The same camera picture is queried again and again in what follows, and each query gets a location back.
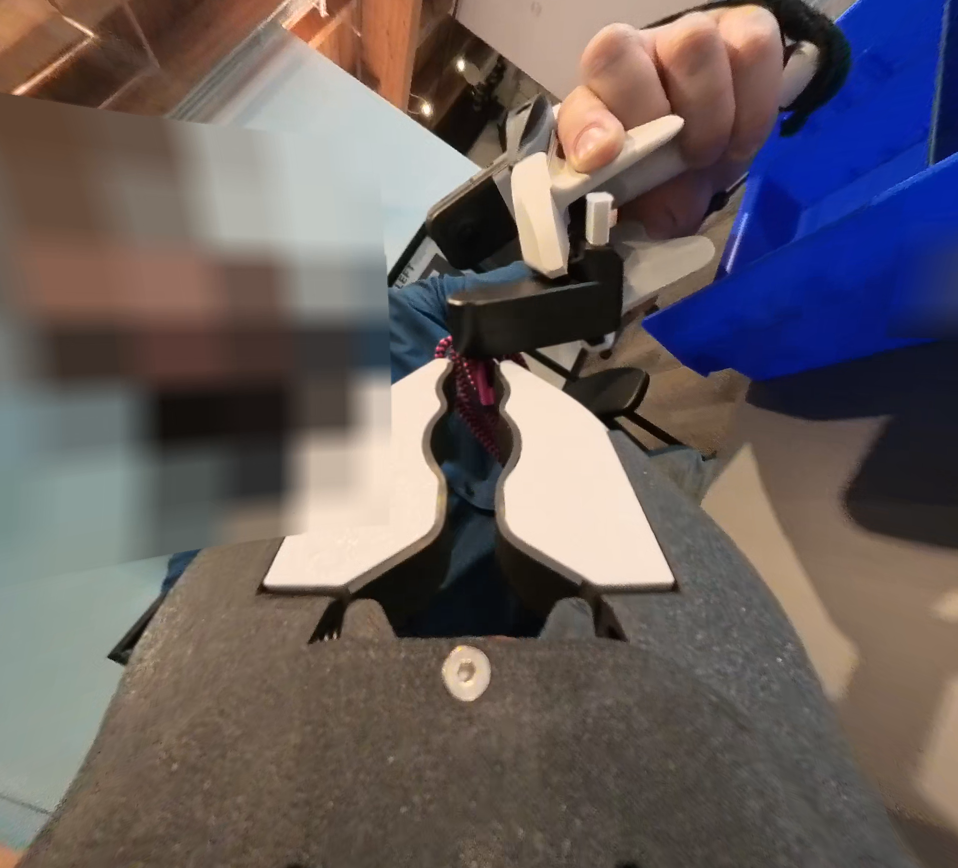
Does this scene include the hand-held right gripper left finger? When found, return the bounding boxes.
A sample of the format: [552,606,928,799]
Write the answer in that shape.
[259,358,458,597]

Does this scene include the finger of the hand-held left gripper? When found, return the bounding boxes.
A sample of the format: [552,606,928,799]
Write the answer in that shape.
[509,114,687,279]
[597,235,718,360]

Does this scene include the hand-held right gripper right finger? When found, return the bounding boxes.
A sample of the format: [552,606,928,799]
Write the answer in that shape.
[494,359,678,594]

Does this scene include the black power adapter block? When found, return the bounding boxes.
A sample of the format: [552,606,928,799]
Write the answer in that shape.
[447,247,626,360]

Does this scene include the red braided cable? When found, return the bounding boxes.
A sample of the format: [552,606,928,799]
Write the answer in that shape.
[434,335,519,466]

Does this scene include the blue plastic bin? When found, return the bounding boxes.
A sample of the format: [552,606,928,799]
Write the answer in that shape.
[642,0,958,383]

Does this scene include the person's left hand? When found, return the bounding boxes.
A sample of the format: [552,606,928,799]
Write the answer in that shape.
[556,3,787,240]

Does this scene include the person's grey pants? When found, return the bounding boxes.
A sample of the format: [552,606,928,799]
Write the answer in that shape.
[651,445,714,504]

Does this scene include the person's blue shirt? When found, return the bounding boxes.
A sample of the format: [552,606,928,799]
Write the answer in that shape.
[161,262,547,639]

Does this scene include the row of ceiling spotlights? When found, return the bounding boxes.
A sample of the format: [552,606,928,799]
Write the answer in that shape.
[418,56,470,118]

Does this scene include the grey ceiling conduit bundle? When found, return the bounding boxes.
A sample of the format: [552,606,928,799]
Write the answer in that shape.
[168,0,413,124]

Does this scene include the wooden support post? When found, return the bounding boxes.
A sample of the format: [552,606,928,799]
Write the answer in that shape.
[288,0,443,113]

